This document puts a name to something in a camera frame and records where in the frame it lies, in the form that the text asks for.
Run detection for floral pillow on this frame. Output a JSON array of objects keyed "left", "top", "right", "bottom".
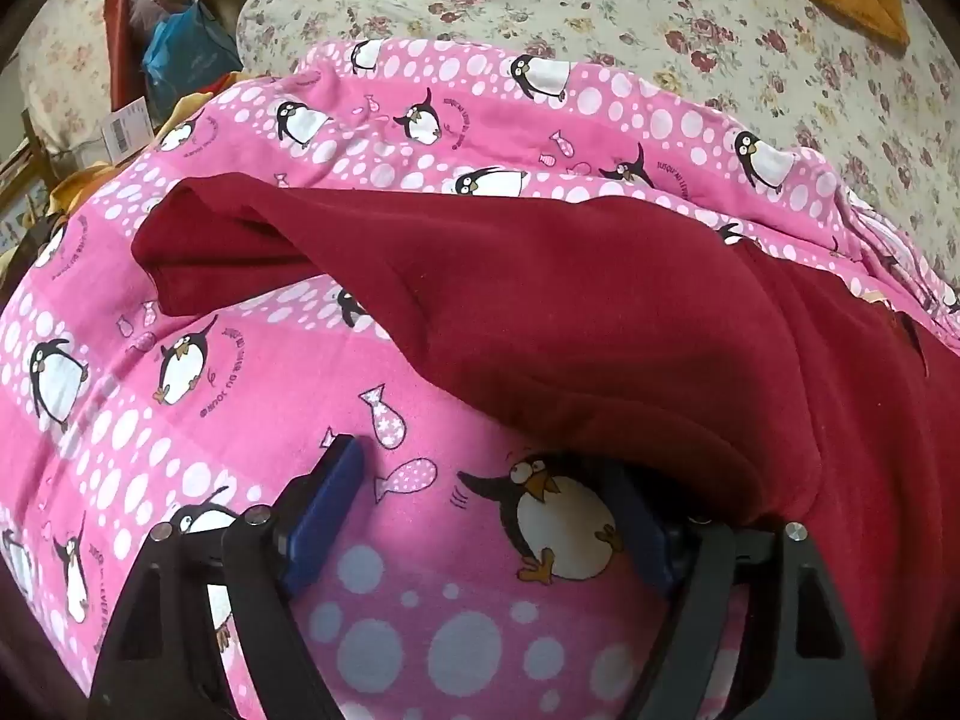
[{"left": 15, "top": 0, "right": 125, "bottom": 160}]

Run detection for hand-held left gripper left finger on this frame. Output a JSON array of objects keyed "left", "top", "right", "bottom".
[{"left": 88, "top": 433, "right": 367, "bottom": 720}]

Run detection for pink penguin print blanket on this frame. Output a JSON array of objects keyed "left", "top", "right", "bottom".
[{"left": 0, "top": 37, "right": 960, "bottom": 720}]

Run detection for dark red garment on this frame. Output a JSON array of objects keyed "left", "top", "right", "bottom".
[{"left": 131, "top": 178, "right": 960, "bottom": 720}]

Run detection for white label card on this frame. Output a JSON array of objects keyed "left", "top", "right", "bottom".
[{"left": 100, "top": 97, "right": 152, "bottom": 167}]

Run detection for red post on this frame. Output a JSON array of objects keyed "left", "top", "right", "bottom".
[{"left": 105, "top": 0, "right": 164, "bottom": 115}]

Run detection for blue plastic bag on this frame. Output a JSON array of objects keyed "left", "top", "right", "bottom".
[{"left": 142, "top": 0, "right": 242, "bottom": 112}]

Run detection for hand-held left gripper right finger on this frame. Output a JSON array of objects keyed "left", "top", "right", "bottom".
[{"left": 607, "top": 465, "right": 878, "bottom": 720}]

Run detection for floral quilt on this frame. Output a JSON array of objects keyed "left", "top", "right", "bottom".
[{"left": 236, "top": 0, "right": 960, "bottom": 301}]

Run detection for yellow cloth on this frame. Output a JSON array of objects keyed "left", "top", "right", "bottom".
[{"left": 46, "top": 90, "right": 252, "bottom": 220}]

